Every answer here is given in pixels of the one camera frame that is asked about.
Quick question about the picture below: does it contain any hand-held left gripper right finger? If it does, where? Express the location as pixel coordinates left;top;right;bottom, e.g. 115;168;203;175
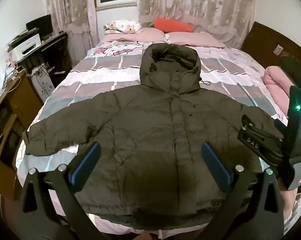
201;141;284;240

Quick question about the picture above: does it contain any black computer desk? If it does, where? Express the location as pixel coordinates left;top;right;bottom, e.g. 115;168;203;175
15;31;73;80

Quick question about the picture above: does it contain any black cloth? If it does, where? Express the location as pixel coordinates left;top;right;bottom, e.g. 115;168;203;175
279;56;301;90

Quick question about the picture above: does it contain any pink pillow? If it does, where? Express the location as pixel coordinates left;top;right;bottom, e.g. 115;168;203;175
165;32;227;48
102;27;166;43

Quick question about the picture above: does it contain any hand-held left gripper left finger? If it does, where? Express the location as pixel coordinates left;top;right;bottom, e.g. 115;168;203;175
15;141;102;240

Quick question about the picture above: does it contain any dark olive hooded puffer jacket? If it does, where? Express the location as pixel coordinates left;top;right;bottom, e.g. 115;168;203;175
25;43;288;232

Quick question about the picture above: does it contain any dark wooden headboard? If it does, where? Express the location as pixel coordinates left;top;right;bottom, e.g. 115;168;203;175
241;21;301;70

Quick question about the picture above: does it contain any black computer monitor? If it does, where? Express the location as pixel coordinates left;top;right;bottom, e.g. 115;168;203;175
25;14;53;42

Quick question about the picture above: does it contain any folded pink quilt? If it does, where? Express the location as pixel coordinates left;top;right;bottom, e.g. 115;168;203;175
262;66;294;99

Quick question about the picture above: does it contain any pink floral lace curtain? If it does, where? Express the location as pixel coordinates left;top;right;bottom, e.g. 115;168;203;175
44;0;101;68
137;0;257;49

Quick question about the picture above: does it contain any brown wooden cabinet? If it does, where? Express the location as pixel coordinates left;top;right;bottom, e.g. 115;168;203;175
0;70;44;200

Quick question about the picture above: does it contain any orange carrot plush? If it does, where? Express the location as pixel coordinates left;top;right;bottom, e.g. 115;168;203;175
148;18;194;33

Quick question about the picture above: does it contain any bed with pink quilt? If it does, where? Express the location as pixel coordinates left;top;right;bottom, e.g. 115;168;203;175
15;40;301;240

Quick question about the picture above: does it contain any white floral pillow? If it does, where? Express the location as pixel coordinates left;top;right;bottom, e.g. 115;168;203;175
103;19;143;35

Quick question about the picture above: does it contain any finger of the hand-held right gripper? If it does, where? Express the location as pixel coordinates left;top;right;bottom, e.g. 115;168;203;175
237;114;289;166

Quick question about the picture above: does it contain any white printer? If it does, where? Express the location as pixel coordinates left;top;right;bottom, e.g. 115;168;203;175
9;27;42;58

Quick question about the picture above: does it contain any white floral cloth cover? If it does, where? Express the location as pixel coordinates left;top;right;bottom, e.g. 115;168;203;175
28;72;56;103

